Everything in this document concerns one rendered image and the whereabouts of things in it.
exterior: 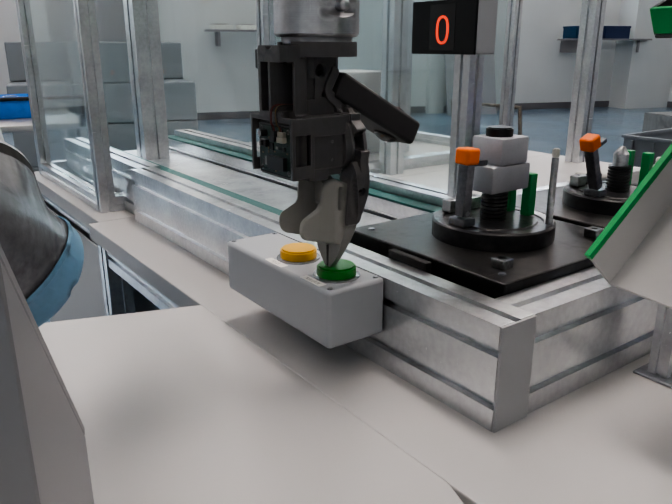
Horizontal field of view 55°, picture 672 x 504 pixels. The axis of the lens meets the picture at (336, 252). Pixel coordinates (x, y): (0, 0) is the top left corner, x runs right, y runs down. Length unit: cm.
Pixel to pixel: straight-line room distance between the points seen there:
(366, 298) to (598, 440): 24
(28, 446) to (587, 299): 51
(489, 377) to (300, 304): 20
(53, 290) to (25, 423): 30
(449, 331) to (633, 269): 16
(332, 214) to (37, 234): 25
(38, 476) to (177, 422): 34
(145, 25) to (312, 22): 110
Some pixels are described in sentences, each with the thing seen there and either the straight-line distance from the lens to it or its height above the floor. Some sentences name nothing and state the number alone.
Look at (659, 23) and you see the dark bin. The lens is 58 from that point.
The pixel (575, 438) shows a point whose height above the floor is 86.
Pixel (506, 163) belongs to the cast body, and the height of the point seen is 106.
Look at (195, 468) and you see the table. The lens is 56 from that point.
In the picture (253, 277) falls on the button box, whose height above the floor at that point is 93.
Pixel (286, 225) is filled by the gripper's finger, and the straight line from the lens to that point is 63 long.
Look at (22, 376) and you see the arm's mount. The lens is 27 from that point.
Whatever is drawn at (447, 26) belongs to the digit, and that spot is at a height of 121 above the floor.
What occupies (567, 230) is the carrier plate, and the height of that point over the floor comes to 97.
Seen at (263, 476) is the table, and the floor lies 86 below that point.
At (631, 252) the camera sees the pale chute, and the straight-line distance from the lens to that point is 60.
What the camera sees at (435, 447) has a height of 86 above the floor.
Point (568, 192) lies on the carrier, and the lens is 95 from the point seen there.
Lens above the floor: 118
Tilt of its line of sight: 18 degrees down
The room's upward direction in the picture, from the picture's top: straight up
